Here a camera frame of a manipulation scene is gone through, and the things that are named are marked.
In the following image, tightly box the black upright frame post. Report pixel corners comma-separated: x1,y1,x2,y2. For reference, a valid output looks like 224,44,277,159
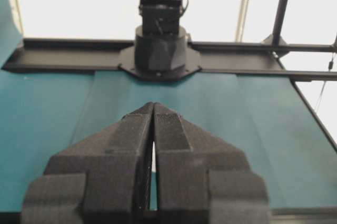
271,0,295,48

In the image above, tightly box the black frame bar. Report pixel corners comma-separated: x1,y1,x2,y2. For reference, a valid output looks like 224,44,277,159
285,69,337,82
189,41,337,54

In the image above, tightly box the broad black base rail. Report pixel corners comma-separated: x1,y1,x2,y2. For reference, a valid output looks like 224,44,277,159
1,38,293,74

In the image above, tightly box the cream window frame bar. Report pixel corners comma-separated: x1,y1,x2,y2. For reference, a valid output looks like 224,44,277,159
7,0,25,37
235,0,255,44

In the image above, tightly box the thin hanging black cable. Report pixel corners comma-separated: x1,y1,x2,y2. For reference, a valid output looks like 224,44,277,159
315,50,336,113

